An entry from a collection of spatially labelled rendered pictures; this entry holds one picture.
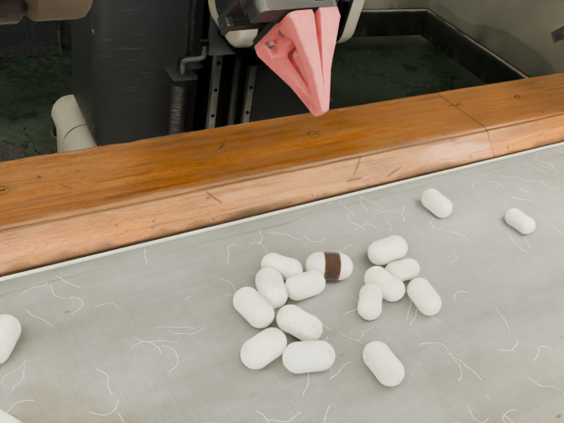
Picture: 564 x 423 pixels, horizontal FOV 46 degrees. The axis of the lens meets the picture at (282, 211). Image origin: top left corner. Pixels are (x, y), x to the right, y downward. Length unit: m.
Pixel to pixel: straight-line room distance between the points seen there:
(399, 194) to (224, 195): 0.18
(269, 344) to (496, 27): 2.57
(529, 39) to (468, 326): 2.33
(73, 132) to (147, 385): 1.18
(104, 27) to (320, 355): 0.98
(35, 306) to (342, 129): 0.36
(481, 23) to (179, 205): 2.53
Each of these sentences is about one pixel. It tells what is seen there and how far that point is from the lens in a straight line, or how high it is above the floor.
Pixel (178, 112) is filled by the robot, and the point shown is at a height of 0.42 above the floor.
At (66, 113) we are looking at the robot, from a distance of 1.66.
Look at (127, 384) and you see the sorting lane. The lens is 0.46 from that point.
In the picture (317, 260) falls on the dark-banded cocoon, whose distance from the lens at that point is 0.54.
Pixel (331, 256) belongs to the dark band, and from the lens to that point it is 0.54.
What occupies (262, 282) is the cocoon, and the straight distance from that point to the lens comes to 0.51.
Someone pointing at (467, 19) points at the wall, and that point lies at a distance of 3.08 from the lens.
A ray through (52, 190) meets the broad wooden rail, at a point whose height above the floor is 0.76.
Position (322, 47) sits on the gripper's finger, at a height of 0.90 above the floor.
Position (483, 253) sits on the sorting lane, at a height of 0.74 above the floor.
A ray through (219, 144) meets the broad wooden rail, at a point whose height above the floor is 0.76.
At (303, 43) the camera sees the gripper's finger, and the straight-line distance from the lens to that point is 0.53.
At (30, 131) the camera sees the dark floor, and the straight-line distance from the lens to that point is 2.12.
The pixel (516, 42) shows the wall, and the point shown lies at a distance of 2.88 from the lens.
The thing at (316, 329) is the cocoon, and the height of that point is 0.76.
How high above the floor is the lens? 1.10
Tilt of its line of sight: 36 degrees down
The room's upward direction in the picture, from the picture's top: 11 degrees clockwise
